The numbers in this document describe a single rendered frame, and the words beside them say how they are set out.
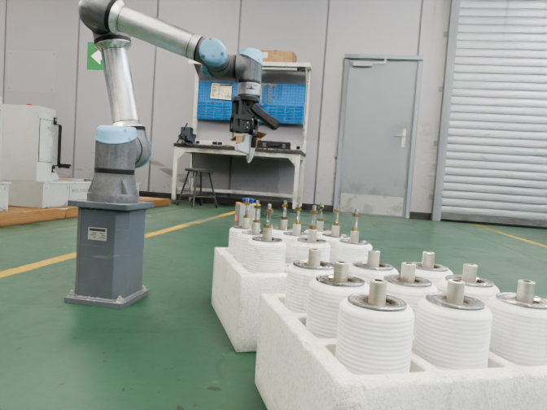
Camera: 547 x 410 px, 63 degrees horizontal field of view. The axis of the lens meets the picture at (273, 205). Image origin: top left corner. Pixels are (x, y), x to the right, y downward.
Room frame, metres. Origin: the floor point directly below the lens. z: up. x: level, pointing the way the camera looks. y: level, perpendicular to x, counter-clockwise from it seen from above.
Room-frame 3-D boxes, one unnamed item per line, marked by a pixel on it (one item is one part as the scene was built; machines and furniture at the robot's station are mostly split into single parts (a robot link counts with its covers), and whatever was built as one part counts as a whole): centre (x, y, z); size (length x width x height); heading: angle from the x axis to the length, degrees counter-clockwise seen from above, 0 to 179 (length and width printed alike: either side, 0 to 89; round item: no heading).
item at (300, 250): (1.13, -0.10, 0.16); 0.10 x 0.10 x 0.18
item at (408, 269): (0.72, -0.23, 0.26); 0.02 x 0.02 x 0.03
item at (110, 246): (1.36, 0.49, 0.15); 0.19 x 0.19 x 0.30; 81
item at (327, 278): (0.69, -0.11, 0.25); 0.08 x 0.08 x 0.01
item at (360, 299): (0.57, -0.14, 0.25); 0.08 x 0.08 x 0.01
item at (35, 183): (3.94, 1.79, 0.45); 1.51 x 0.57 x 0.74; 171
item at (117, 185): (1.36, 0.49, 0.35); 0.15 x 0.15 x 0.10
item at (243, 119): (1.49, 0.11, 0.60); 0.09 x 0.08 x 0.12; 107
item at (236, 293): (1.24, -0.07, 0.09); 0.39 x 0.39 x 0.18; 17
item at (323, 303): (0.69, -0.11, 0.16); 0.10 x 0.10 x 0.18
